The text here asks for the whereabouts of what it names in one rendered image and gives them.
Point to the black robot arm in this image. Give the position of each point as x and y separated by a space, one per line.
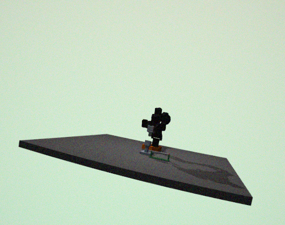
162 117

